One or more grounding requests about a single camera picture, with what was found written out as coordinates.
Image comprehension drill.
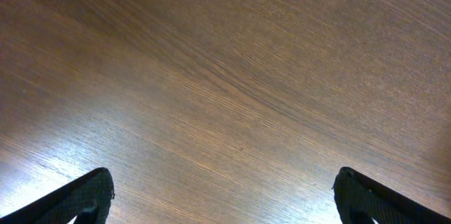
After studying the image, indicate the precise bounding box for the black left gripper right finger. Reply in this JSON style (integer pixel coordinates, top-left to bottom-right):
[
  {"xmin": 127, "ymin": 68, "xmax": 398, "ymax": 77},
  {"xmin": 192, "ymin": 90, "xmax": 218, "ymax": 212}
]
[{"xmin": 333, "ymin": 167, "xmax": 450, "ymax": 224}]

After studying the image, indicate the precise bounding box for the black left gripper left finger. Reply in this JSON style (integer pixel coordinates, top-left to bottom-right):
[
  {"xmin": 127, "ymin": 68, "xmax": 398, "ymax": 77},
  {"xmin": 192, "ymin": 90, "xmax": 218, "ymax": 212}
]
[{"xmin": 1, "ymin": 168, "xmax": 114, "ymax": 224}]

